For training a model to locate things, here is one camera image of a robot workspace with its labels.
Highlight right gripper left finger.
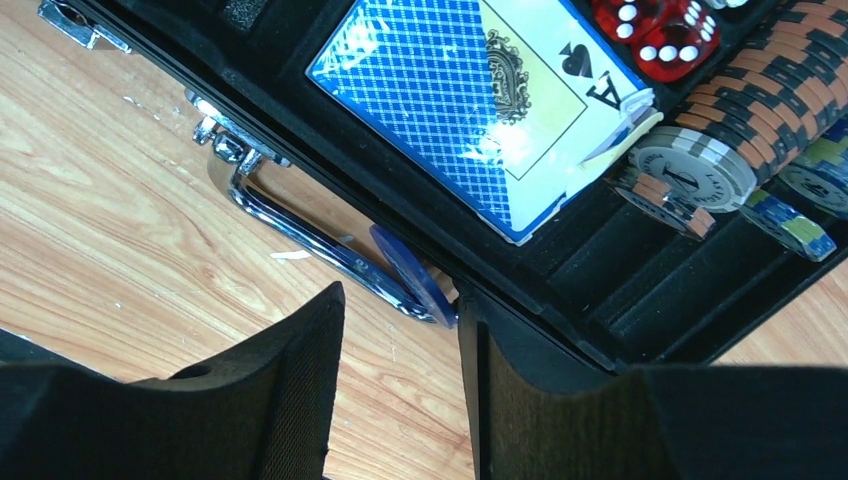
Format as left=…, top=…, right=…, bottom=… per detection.
left=1, top=283, right=345, bottom=479

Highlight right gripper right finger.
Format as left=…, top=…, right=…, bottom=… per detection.
left=458, top=298, right=847, bottom=479

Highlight blue small blind button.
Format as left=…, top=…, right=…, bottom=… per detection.
left=369, top=224, right=458, bottom=329

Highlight black orange 100 chip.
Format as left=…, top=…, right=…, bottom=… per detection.
left=604, top=165, right=716, bottom=241

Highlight blue backed playing cards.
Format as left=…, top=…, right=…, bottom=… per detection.
left=306, top=1, right=651, bottom=245

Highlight white grey poker chip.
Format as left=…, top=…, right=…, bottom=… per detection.
left=628, top=126, right=757, bottom=213

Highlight clear triangle marker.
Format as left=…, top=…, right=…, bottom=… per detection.
left=580, top=89, right=664, bottom=169

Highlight black aluminium poker case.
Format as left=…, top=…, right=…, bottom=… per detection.
left=38, top=1, right=847, bottom=372

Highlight orange black chip column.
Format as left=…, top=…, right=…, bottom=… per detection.
left=672, top=1, right=847, bottom=184

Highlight red dice in case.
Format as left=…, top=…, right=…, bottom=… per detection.
left=591, top=0, right=720, bottom=83

